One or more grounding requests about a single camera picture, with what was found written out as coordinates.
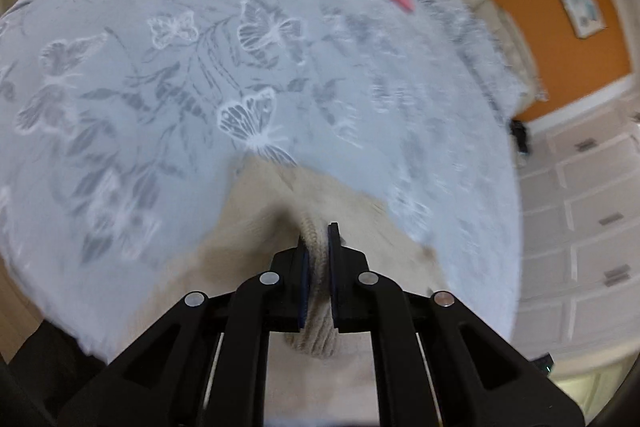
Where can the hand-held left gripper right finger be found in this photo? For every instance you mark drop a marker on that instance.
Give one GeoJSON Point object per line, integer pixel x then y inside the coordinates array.
{"type": "Point", "coordinates": [334, 287]}

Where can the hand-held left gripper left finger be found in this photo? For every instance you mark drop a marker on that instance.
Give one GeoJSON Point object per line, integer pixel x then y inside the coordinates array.
{"type": "Point", "coordinates": [301, 282]}

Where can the cream knitted sweater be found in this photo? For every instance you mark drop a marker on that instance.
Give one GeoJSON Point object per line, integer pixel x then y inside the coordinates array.
{"type": "Point", "coordinates": [280, 202]}

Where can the grey butterfly print blanket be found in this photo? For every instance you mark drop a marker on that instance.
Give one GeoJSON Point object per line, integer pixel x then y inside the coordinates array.
{"type": "Point", "coordinates": [150, 107]}

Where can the black bag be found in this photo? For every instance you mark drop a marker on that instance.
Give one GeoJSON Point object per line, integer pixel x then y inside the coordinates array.
{"type": "Point", "coordinates": [520, 137]}

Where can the white wardrobe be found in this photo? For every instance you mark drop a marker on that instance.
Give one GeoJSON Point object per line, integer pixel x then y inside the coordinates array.
{"type": "Point", "coordinates": [590, 187]}

